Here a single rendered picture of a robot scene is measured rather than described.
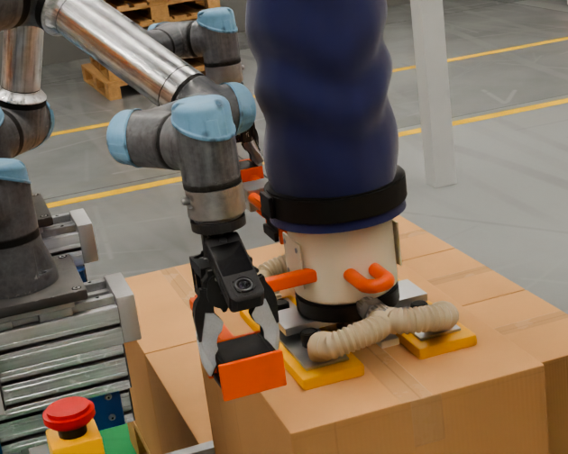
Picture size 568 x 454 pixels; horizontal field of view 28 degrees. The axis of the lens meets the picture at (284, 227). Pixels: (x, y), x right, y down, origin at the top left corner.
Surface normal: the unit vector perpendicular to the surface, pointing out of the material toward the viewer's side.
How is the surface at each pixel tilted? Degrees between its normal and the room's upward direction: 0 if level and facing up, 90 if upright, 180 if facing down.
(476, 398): 90
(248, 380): 90
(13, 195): 88
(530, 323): 0
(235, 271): 28
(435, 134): 90
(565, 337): 0
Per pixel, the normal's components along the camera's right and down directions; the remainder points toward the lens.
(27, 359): 0.31, 0.26
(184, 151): -0.62, 0.32
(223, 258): 0.04, -0.70
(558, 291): -0.12, -0.94
